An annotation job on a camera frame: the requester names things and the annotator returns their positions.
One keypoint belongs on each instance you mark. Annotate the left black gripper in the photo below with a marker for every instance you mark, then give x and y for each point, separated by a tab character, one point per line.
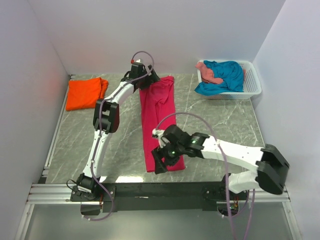
152	79

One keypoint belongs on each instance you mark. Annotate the magenta t shirt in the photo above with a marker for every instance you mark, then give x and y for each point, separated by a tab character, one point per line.
157	101

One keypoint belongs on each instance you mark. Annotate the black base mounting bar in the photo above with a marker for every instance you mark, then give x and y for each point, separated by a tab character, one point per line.
143	196

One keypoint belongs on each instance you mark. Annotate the salmon pink t shirt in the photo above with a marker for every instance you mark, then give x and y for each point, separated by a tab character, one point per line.
207	74

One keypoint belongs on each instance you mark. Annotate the white plastic laundry basket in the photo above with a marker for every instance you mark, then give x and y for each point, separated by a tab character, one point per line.
251	84

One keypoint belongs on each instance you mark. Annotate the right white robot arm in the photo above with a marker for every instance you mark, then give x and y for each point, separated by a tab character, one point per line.
266	168

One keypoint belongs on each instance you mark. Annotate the folded orange t shirt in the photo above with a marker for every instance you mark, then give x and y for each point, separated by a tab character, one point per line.
83	94

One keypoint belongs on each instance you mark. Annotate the teal t shirt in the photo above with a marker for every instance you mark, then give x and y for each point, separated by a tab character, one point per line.
233	78

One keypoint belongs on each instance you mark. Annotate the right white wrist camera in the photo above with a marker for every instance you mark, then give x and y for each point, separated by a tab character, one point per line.
159	135

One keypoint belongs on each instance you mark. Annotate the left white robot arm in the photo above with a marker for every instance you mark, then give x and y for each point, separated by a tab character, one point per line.
106	120

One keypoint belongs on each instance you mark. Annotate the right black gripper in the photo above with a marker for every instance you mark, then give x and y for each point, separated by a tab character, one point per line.
160	166

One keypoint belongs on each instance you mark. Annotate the aluminium frame rail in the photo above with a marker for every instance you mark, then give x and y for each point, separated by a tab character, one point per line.
60	194

